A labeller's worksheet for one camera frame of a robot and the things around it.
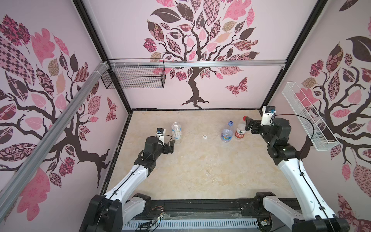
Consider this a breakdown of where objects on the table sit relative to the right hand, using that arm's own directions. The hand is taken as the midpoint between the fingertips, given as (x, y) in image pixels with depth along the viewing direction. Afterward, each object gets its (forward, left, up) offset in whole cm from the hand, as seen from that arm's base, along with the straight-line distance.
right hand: (254, 119), depth 74 cm
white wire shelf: (-11, -27, +1) cm, 29 cm away
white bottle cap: (+9, +23, -30) cm, 39 cm away
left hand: (-2, +48, -17) cm, 51 cm away
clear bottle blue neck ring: (+5, +9, -21) cm, 24 cm away
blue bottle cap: (+7, +8, -12) cm, 16 cm away
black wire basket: (+79, +89, -23) cm, 121 cm away
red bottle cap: (+11, -1, -11) cm, 16 cm away
